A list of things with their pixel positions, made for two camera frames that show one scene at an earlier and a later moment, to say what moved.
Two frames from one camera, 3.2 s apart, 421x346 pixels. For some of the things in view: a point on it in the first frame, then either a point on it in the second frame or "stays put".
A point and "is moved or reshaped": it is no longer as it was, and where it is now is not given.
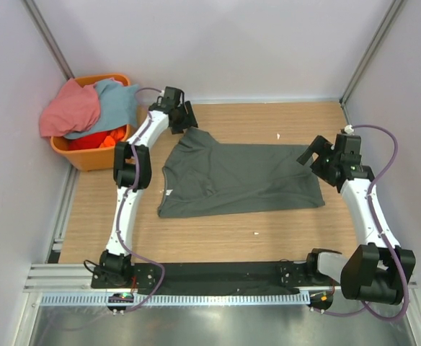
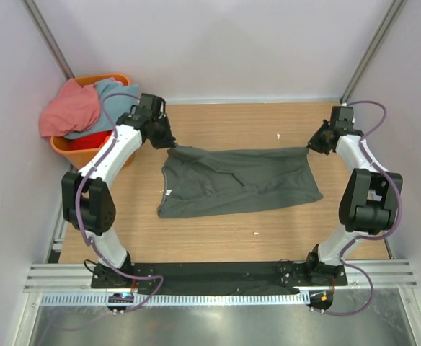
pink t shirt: [73, 109] stays put
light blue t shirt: [117, 108] stays put
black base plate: [206, 277] stays put
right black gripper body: [322, 166] -> [318, 141]
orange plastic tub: [93, 159] stays put
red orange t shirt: [99, 140] stays put
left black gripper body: [182, 122] -> [163, 136]
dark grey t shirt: [200, 176] is moved or reshaped
